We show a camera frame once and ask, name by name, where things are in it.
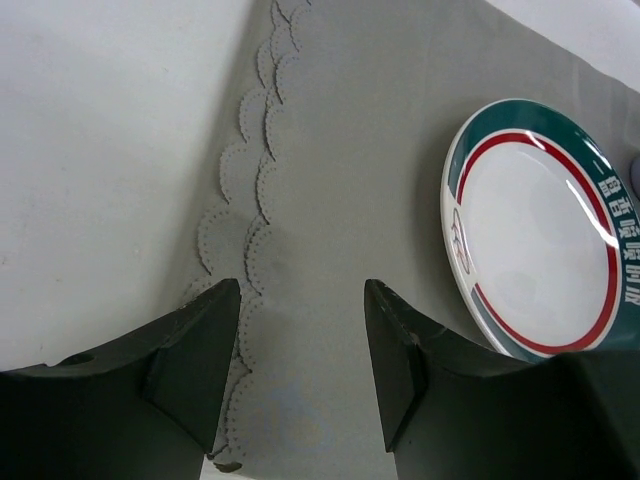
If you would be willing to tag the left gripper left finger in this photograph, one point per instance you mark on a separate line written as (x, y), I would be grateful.
(143, 406)

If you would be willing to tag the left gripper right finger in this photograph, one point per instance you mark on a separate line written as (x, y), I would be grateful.
(453, 409)

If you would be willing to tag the white plate green rim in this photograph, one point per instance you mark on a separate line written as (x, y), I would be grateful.
(541, 234)

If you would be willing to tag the grey cloth placemat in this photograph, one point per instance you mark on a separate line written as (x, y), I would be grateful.
(332, 176)

